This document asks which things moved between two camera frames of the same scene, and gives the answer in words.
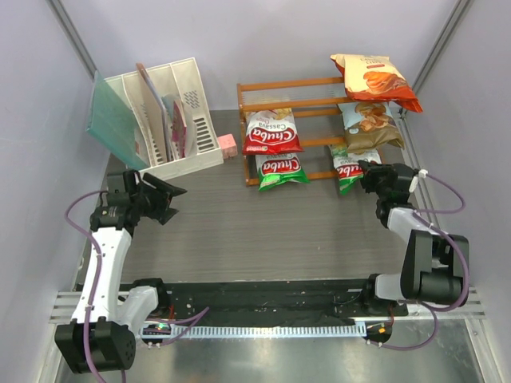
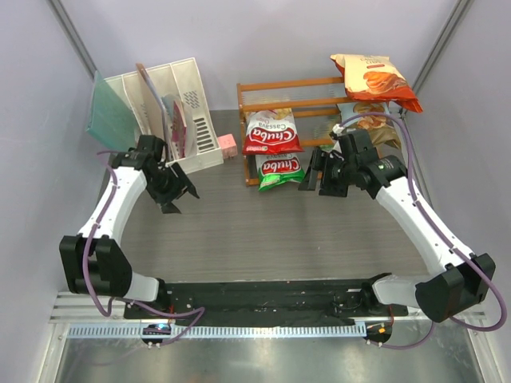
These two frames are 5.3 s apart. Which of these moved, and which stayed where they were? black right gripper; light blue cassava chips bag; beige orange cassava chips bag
Moved: black right gripper
Stayed: light blue cassava chips bag; beige orange cassava chips bag
